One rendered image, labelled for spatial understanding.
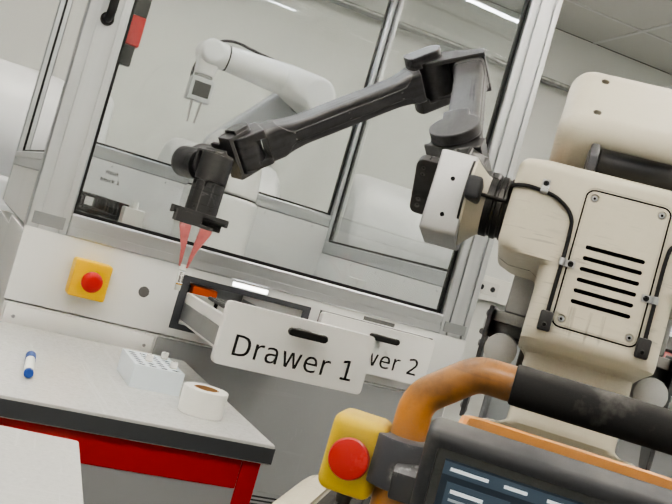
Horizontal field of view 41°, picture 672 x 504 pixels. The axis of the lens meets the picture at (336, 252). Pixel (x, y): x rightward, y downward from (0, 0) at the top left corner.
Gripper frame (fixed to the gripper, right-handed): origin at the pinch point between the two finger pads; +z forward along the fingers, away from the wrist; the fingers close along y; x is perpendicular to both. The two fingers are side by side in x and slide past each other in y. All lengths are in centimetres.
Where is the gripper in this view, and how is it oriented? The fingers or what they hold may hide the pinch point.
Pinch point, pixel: (184, 262)
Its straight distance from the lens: 159.9
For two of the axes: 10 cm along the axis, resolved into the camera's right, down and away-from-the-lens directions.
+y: -9.4, -3.0, -1.7
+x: 1.7, 0.4, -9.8
